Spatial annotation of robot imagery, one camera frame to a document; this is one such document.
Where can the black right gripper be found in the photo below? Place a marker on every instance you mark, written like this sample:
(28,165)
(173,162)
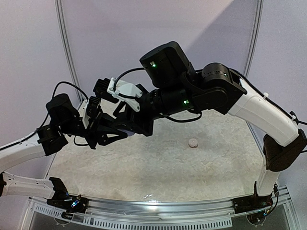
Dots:
(138,120)

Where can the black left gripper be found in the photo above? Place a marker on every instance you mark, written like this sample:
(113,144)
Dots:
(92,130)

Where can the pink earbud charging case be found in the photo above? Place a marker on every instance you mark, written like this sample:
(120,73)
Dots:
(193,143)

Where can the lavender earbud charging case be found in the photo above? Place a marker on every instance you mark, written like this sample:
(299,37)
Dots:
(129,133)

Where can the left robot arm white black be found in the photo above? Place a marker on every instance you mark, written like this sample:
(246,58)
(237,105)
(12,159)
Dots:
(49,139)

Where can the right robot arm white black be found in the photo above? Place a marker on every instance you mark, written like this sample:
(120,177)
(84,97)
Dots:
(179,87)

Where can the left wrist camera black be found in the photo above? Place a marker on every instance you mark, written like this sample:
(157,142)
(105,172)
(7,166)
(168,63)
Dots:
(91,110)

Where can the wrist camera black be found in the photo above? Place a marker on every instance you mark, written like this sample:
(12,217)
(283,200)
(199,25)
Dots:
(123,91)
(91,110)

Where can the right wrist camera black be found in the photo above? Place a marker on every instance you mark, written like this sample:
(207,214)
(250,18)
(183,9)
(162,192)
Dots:
(123,91)

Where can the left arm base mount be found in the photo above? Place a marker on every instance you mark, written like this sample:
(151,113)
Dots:
(70,203)

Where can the aluminium front rail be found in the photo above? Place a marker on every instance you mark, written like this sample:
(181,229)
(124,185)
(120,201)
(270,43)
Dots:
(104,214)

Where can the right aluminium corner post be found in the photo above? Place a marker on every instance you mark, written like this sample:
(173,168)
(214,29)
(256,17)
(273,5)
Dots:
(253,37)

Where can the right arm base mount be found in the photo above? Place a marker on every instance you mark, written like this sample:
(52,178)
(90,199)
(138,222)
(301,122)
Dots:
(252,202)

